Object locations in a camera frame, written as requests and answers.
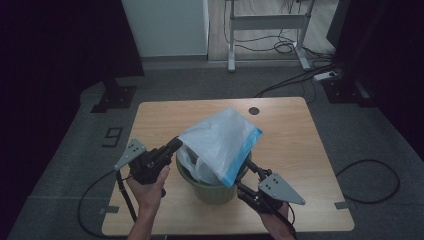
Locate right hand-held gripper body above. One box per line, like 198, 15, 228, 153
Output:
246, 172, 306, 215

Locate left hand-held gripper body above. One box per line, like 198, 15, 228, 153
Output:
114, 138, 173, 185

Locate green plastic trash bin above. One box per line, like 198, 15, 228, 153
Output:
175, 149, 253, 205

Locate white blue-edged plastic garbage bag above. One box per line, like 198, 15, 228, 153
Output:
176, 107, 263, 189

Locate person's left hand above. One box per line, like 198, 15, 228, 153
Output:
127, 165, 171, 213

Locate person's right hand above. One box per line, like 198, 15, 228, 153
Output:
259, 203, 296, 234

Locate black stand base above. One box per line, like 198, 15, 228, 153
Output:
321, 77, 378, 108
90, 77, 138, 114

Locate white power strip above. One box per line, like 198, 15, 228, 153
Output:
313, 70, 339, 82

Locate white cabinet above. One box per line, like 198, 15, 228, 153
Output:
120, 0, 210, 58

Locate black curtain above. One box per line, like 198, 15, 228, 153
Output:
0, 0, 145, 240
328, 0, 424, 161

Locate thick black gripper cable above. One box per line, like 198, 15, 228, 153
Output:
115, 169, 139, 224

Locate thin black floor cable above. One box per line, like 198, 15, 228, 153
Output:
77, 169, 118, 239

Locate long black power cable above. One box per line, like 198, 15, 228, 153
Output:
254, 62, 338, 99

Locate looped black floor cable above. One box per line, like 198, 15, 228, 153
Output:
334, 159, 401, 205

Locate tangled black cables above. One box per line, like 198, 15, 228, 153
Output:
229, 31, 303, 55

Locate white metal desk frame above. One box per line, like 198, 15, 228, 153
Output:
224, 0, 316, 73

